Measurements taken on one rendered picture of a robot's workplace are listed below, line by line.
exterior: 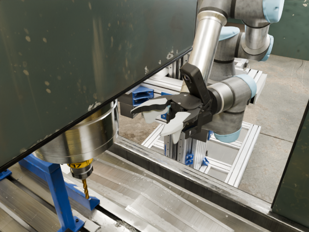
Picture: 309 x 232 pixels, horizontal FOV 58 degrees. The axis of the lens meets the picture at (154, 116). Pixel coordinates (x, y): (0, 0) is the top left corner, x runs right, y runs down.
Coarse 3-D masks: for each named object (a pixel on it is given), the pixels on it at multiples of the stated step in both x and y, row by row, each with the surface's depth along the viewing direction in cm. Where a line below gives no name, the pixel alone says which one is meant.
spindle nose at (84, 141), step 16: (96, 112) 41; (112, 112) 44; (80, 128) 40; (96, 128) 42; (112, 128) 45; (48, 144) 41; (64, 144) 41; (80, 144) 42; (96, 144) 43; (112, 144) 47; (48, 160) 43; (64, 160) 43; (80, 160) 44
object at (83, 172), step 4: (72, 168) 53; (80, 168) 52; (84, 168) 53; (88, 168) 53; (92, 168) 55; (72, 172) 53; (76, 172) 53; (80, 172) 53; (84, 172) 53; (88, 172) 53; (72, 176) 54; (76, 176) 53; (80, 176) 53; (84, 176) 53; (88, 176) 54
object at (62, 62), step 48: (0, 0) 21; (48, 0) 24; (96, 0) 28; (144, 0) 34; (192, 0) 44; (0, 48) 22; (48, 48) 25; (96, 48) 30; (144, 48) 38; (192, 48) 51; (0, 96) 23; (48, 96) 27; (96, 96) 33; (0, 144) 24
